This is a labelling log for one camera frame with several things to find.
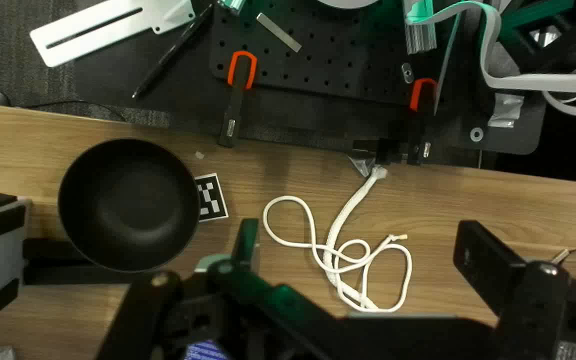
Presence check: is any black bowl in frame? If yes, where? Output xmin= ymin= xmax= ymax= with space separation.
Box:
xmin=58 ymin=138 xmax=198 ymax=272

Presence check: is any orange black clamp right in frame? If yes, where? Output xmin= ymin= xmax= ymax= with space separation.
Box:
xmin=406 ymin=79 xmax=438 ymax=165

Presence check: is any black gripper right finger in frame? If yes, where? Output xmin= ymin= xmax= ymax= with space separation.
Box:
xmin=451 ymin=221 xmax=526 ymax=316

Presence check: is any black pen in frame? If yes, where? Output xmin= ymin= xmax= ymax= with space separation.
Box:
xmin=130 ymin=4 xmax=214 ymax=101

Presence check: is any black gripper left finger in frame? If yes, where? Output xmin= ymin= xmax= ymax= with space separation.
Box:
xmin=193 ymin=218 xmax=259 ymax=276

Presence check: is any white metal bracket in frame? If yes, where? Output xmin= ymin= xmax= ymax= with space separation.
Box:
xmin=29 ymin=0 xmax=198 ymax=68

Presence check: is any white braided rope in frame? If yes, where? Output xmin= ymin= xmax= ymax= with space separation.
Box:
xmin=320 ymin=166 xmax=389 ymax=312

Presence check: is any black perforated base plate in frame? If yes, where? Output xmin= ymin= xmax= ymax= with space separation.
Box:
xmin=209 ymin=0 xmax=545 ymax=154

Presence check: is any orange black clamp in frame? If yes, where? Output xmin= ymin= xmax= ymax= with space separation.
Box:
xmin=217 ymin=50 xmax=258 ymax=147
xmin=406 ymin=79 xmax=438 ymax=165

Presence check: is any black white fiducial marker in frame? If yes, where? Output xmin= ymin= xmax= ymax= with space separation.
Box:
xmin=193 ymin=173 xmax=230 ymax=223

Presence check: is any orange black clamp left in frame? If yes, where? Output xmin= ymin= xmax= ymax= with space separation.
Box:
xmin=217 ymin=50 xmax=258 ymax=147

